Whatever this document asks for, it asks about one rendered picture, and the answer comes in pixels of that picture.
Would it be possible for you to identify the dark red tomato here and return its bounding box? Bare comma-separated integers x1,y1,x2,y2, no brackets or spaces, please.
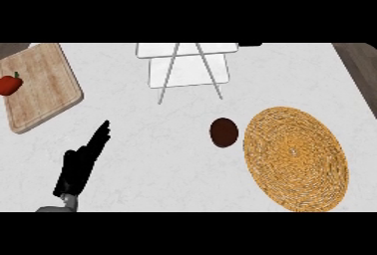
209,117,240,148

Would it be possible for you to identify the white wire tiered shelf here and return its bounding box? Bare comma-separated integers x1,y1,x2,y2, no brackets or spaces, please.
135,43,240,106

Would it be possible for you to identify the pale wooden cutting board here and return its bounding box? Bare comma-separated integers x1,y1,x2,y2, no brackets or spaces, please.
0,43,86,135

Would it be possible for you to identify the red bell pepper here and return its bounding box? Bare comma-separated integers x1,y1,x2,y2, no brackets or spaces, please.
0,71,25,98

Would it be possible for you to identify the round woven straw placemat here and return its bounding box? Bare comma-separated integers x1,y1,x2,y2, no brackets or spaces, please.
243,106,351,213

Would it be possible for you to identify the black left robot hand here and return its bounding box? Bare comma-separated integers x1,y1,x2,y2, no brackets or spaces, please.
52,120,113,198

